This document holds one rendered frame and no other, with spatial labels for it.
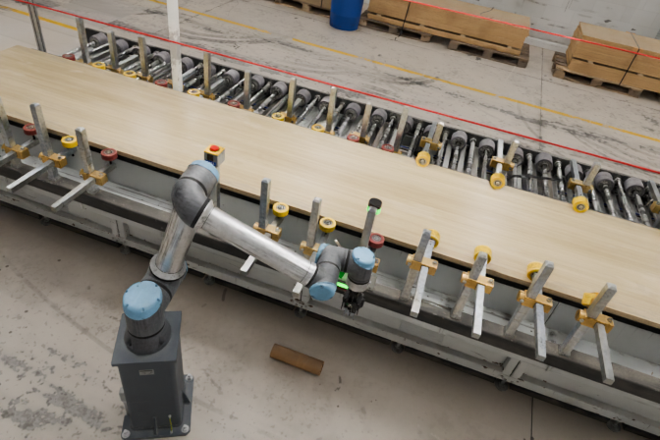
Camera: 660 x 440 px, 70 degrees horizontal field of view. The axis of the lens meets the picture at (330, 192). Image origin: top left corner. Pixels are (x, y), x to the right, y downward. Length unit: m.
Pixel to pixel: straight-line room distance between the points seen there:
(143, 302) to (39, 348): 1.18
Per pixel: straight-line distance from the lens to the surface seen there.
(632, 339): 2.75
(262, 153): 2.77
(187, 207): 1.62
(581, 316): 2.31
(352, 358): 2.94
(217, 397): 2.77
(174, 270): 2.09
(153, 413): 2.59
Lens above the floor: 2.43
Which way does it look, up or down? 37 degrees down
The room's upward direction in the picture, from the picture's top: 10 degrees clockwise
